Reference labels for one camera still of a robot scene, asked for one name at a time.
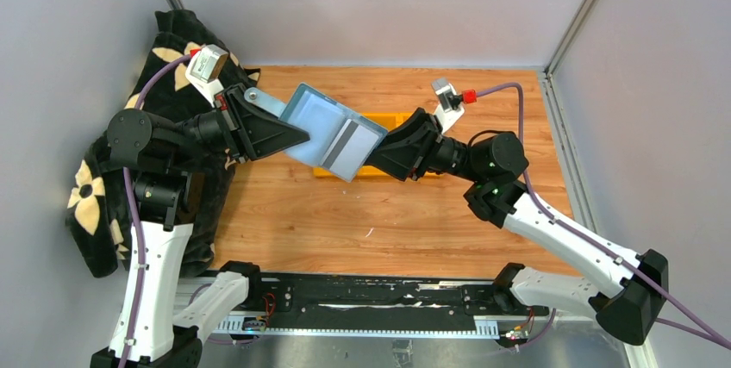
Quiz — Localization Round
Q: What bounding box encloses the left yellow bin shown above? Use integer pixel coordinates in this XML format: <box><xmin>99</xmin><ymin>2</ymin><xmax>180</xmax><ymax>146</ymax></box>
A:
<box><xmin>312</xmin><ymin>167</ymin><xmax>339</xmax><ymax>178</ymax></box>

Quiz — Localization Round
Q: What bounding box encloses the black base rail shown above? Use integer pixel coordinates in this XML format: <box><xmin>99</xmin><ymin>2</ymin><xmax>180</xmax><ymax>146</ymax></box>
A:
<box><xmin>213</xmin><ymin>272</ymin><xmax>550</xmax><ymax>340</ymax></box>

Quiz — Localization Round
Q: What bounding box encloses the middle yellow bin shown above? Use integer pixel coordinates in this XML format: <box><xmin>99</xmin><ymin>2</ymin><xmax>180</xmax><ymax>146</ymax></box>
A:
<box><xmin>363</xmin><ymin>112</ymin><xmax>403</xmax><ymax>131</ymax></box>

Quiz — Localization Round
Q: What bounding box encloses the blue leather card holder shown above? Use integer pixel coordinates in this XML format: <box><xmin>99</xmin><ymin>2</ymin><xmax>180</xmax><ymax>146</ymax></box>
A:
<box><xmin>280</xmin><ymin>83</ymin><xmax>377</xmax><ymax>167</ymax></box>

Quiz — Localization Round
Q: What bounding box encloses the right aluminium frame post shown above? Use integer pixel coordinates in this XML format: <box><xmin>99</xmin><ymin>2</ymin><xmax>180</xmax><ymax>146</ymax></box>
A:
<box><xmin>544</xmin><ymin>0</ymin><xmax>599</xmax><ymax>78</ymax></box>

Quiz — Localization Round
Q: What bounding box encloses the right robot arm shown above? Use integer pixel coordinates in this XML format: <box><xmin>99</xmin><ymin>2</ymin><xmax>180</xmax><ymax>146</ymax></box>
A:
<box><xmin>366</xmin><ymin>109</ymin><xmax>669</xmax><ymax>346</ymax></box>

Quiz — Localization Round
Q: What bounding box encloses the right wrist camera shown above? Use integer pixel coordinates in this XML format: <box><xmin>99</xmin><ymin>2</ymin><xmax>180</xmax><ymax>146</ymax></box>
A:
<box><xmin>431</xmin><ymin>78</ymin><xmax>478</xmax><ymax>134</ymax></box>

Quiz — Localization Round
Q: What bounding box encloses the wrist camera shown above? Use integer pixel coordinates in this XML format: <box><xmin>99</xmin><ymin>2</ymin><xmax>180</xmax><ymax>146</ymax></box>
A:
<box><xmin>185</xmin><ymin>45</ymin><xmax>229</xmax><ymax>107</ymax></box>
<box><xmin>431</xmin><ymin>78</ymin><xmax>478</xmax><ymax>134</ymax></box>

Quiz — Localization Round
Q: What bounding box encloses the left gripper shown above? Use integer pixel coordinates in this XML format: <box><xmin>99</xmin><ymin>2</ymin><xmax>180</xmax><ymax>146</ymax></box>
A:
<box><xmin>171</xmin><ymin>81</ymin><xmax>311</xmax><ymax>165</ymax></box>

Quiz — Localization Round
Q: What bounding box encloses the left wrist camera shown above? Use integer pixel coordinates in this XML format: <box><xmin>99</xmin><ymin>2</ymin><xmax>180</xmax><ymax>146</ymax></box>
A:
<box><xmin>185</xmin><ymin>45</ymin><xmax>229</xmax><ymax>107</ymax></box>

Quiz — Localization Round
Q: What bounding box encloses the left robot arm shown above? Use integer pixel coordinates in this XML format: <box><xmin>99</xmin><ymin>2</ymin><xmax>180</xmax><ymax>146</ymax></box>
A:
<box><xmin>91</xmin><ymin>84</ymin><xmax>309</xmax><ymax>367</ymax></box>

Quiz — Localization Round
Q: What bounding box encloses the white striped credit card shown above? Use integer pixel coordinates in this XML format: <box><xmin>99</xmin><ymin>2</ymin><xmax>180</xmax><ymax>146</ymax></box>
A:
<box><xmin>320</xmin><ymin>119</ymin><xmax>387</xmax><ymax>182</ymax></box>

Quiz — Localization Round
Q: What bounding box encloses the yellow bin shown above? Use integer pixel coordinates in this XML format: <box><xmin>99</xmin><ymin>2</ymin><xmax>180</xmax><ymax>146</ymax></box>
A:
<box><xmin>363</xmin><ymin>112</ymin><xmax>403</xmax><ymax>131</ymax></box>
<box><xmin>399</xmin><ymin>111</ymin><xmax>424</xmax><ymax>131</ymax></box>
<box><xmin>312</xmin><ymin>167</ymin><xmax>339</xmax><ymax>178</ymax></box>

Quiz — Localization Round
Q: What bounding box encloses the right yellow bin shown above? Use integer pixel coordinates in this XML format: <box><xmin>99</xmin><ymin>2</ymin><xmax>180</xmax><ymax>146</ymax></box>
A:
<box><xmin>399</xmin><ymin>111</ymin><xmax>424</xmax><ymax>131</ymax></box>

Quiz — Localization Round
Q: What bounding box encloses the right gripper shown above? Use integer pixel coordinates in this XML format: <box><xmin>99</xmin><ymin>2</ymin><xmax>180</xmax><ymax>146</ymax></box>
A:
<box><xmin>358</xmin><ymin>108</ymin><xmax>484</xmax><ymax>184</ymax></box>

